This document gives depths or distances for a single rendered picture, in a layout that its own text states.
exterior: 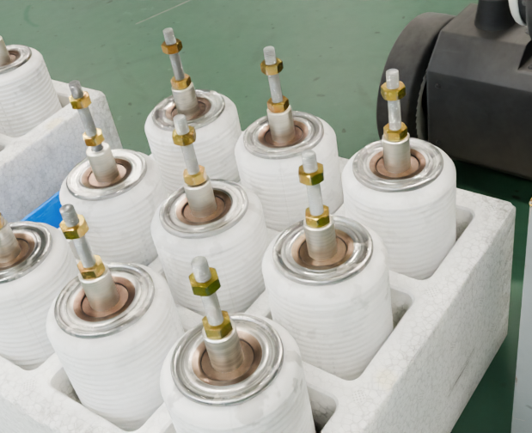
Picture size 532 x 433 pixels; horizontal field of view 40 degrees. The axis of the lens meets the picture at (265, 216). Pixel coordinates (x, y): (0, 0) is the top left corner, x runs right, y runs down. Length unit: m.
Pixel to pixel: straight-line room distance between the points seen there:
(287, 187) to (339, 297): 0.17
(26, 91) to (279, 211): 0.40
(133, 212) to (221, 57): 0.79
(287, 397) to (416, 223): 0.20
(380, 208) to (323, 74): 0.72
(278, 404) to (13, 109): 0.60
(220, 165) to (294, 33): 0.75
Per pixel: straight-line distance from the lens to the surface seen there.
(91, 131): 0.67
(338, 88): 1.26
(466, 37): 0.92
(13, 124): 0.98
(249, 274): 0.62
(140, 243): 0.69
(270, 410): 0.48
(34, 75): 0.97
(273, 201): 0.68
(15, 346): 0.66
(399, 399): 0.58
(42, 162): 0.96
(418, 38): 0.96
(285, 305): 0.55
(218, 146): 0.74
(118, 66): 1.49
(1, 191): 0.93
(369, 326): 0.57
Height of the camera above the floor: 0.62
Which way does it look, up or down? 38 degrees down
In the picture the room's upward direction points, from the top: 12 degrees counter-clockwise
